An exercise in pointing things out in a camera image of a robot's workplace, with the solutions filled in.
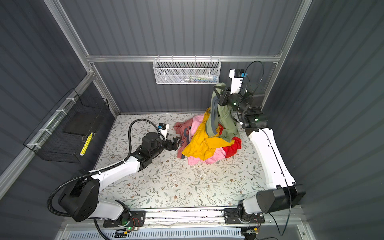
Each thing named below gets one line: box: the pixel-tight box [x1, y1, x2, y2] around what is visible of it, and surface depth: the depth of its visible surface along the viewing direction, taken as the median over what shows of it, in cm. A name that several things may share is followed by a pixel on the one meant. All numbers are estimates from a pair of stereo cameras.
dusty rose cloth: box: [173, 118, 193, 159], surface depth 103 cm
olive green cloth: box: [206, 82, 240, 141], surface depth 78 cm
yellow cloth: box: [182, 107, 235, 161], surface depth 91 cm
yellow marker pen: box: [80, 132, 94, 156], surface depth 71 cm
